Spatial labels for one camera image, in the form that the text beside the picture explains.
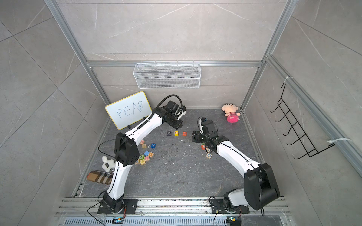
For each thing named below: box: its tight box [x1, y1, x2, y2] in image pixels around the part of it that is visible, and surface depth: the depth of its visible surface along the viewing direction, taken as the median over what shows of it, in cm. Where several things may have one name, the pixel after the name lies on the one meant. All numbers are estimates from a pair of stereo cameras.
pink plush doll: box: [221, 103, 241, 124], surface depth 113 cm
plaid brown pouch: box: [86, 170, 114, 185], surface depth 83 cm
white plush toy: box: [101, 155, 116, 173], surface depth 87 cm
